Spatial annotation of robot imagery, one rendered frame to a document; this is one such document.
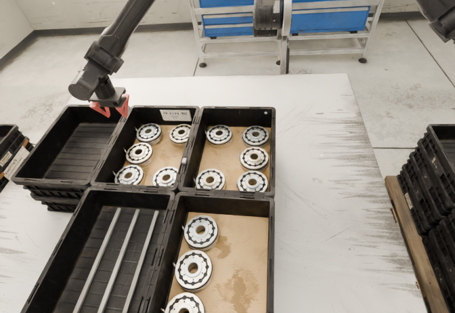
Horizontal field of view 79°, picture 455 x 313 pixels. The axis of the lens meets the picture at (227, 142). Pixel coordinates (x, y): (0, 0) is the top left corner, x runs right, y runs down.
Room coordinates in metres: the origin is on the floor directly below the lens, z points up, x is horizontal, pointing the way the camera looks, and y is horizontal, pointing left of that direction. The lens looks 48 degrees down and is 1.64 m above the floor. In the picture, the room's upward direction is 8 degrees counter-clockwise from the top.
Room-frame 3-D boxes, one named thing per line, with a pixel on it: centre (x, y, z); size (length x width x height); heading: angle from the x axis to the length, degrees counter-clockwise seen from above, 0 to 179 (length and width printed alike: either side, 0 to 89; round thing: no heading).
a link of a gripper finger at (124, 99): (0.71, 0.33, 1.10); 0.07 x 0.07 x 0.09; 76
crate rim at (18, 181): (0.77, 0.57, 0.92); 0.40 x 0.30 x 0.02; 167
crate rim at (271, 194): (0.64, -0.01, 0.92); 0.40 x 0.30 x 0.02; 167
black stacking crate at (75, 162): (0.77, 0.57, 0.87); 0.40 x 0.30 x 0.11; 167
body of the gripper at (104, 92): (0.71, 0.35, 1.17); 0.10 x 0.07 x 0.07; 76
